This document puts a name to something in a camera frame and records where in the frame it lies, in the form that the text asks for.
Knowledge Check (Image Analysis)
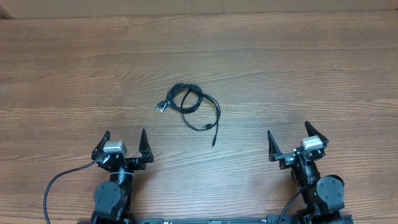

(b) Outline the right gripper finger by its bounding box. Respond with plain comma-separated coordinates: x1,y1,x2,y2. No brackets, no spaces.
267,130,282,162
304,121,329,145

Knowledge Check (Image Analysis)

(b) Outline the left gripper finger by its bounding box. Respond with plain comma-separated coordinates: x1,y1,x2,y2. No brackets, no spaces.
139,128,154,163
91,131,111,157

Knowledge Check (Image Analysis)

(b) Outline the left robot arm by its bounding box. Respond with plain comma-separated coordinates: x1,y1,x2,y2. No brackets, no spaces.
90,129,154,223

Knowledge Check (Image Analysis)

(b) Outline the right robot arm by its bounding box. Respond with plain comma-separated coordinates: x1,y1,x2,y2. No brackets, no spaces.
267,121,353,224

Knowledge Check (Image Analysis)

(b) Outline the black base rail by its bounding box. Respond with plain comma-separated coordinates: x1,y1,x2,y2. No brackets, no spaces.
77,213,354,224

